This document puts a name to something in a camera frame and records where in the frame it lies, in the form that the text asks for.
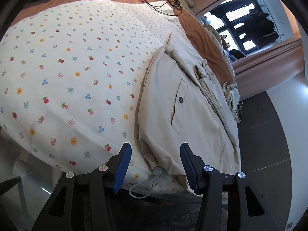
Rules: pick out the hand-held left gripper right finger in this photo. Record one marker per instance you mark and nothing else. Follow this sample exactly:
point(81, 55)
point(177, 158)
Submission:
point(190, 168)

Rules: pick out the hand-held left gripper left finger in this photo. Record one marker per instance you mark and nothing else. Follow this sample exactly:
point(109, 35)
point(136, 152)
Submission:
point(122, 166)

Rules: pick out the beige jacket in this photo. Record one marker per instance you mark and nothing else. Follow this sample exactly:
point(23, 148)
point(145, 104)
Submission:
point(192, 115)

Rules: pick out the row of dark hanging clothes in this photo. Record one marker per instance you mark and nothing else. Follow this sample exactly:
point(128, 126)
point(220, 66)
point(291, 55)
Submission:
point(262, 26)

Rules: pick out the crumpled light cloth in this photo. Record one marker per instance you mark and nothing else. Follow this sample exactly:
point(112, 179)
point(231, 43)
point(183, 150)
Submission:
point(232, 96)

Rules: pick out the floral white bed sheet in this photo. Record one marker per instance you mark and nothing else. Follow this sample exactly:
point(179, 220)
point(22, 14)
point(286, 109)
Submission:
point(72, 77)

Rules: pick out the black round object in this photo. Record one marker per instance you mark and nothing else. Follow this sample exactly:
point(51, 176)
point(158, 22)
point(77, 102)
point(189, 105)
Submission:
point(237, 53)

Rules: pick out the beige duvet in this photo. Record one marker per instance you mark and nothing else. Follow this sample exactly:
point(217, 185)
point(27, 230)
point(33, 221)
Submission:
point(214, 32)

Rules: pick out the long dark hanging coat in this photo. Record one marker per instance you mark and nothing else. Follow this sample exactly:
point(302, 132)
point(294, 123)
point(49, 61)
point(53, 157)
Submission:
point(240, 1)

